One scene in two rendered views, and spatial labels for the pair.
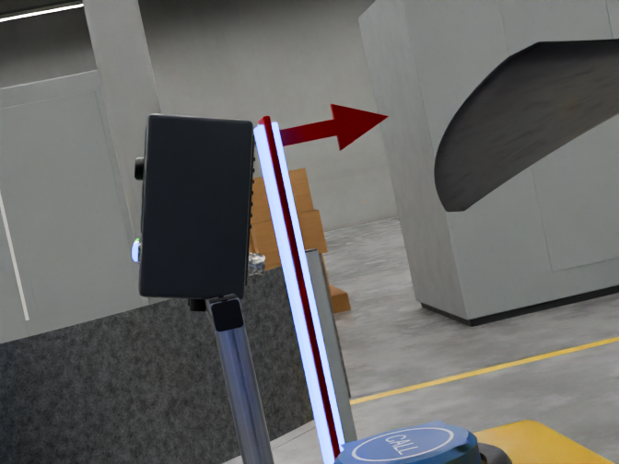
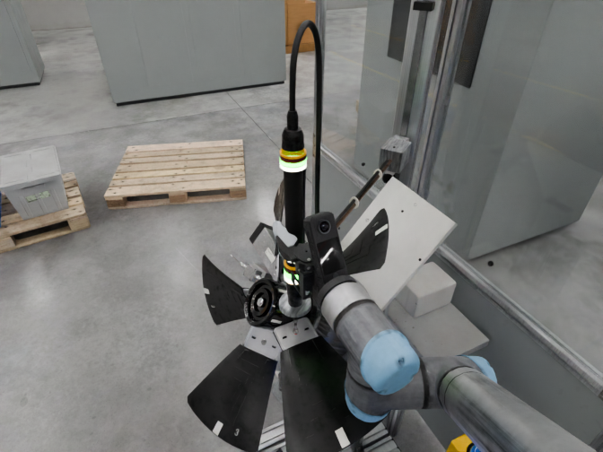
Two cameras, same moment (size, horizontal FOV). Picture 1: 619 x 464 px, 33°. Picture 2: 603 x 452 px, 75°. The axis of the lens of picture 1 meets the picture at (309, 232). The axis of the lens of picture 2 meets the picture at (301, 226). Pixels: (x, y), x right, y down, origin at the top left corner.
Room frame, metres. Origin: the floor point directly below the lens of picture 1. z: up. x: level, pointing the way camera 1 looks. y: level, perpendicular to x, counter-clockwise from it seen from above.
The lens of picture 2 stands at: (0.74, 0.22, 1.93)
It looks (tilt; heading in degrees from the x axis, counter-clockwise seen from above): 37 degrees down; 253
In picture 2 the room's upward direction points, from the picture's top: straight up
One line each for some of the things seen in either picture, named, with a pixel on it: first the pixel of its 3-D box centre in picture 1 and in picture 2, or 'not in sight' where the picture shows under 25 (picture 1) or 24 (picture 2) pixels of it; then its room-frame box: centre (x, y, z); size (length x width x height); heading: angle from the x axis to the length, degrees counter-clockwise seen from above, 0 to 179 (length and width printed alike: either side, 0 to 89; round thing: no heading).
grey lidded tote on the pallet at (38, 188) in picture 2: not in sight; (36, 182); (1.99, -3.07, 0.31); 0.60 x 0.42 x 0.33; 104
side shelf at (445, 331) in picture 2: not in sight; (423, 317); (0.06, -0.53, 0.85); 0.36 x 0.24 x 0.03; 98
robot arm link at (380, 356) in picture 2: not in sight; (375, 347); (0.54, -0.07, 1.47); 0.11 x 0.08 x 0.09; 98
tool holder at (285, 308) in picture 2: not in sight; (297, 286); (0.58, -0.34, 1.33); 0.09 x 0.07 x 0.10; 43
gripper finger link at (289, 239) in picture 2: not in sight; (282, 244); (0.61, -0.32, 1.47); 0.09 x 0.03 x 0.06; 108
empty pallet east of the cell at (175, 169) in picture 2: not in sight; (182, 170); (0.85, -3.38, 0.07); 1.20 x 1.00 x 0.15; 171
